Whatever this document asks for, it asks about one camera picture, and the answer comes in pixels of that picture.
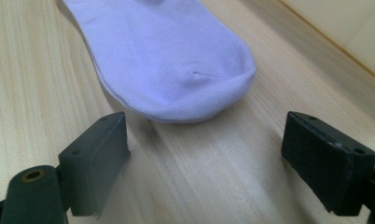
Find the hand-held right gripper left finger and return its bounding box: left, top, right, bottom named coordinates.
left=58, top=111, right=132, bottom=218

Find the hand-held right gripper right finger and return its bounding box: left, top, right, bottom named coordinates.
left=281, top=110, right=375, bottom=217

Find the light purple sock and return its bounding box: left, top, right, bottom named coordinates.
left=62, top=0, right=257, bottom=124

